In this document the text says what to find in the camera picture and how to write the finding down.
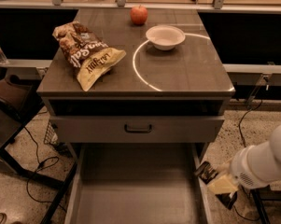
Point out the white paper bowl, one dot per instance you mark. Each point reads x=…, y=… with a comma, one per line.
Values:
x=165, y=37

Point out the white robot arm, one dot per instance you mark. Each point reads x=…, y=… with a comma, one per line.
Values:
x=252, y=167

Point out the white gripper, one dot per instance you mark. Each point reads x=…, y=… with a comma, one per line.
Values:
x=242, y=169

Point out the red apple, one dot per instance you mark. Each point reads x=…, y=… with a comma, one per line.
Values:
x=139, y=15

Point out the grey drawer cabinet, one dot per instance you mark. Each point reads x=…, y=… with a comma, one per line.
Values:
x=188, y=80

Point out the brown yellow chip bag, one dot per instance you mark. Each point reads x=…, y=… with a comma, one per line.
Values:
x=86, y=52

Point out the black rxbar chocolate bar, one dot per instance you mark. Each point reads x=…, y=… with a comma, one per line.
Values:
x=208, y=174

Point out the black stand base right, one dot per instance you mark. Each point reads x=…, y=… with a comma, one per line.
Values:
x=262, y=195

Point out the closed upper drawer with handle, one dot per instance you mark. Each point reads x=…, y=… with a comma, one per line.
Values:
x=136, y=129

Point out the open middle drawer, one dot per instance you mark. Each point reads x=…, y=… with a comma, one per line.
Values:
x=137, y=184

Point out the dark side table left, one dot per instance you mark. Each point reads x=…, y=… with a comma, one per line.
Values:
x=19, y=104

